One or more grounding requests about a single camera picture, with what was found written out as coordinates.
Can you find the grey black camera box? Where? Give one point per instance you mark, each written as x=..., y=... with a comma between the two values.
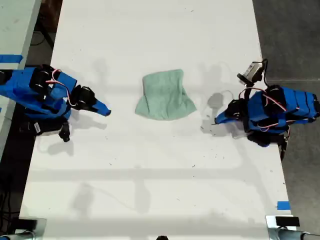
x=252, y=71

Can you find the black white camera box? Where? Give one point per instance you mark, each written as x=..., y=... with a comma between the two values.
x=42, y=127

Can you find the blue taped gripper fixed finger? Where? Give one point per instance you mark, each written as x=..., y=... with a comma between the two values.
x=221, y=117
x=102, y=105

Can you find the long blue tape strip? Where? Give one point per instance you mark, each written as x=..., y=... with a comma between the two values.
x=10, y=58

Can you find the white side table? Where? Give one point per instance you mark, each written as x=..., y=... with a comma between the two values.
x=12, y=30

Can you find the short blue tape piece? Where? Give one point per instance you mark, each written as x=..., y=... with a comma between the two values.
x=283, y=205

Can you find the pale green t-shirt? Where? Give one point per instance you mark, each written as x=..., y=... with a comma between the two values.
x=165, y=97

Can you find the small black round object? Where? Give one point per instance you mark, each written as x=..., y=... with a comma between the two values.
x=162, y=238

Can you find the silver metal bracket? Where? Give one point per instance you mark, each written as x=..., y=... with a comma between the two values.
x=271, y=228
x=41, y=226

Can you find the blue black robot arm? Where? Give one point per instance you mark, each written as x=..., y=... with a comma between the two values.
x=22, y=90
x=282, y=107

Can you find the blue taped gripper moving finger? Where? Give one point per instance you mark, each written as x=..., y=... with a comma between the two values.
x=225, y=120
x=100, y=111

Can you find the small black box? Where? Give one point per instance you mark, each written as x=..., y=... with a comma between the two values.
x=287, y=221
x=27, y=224

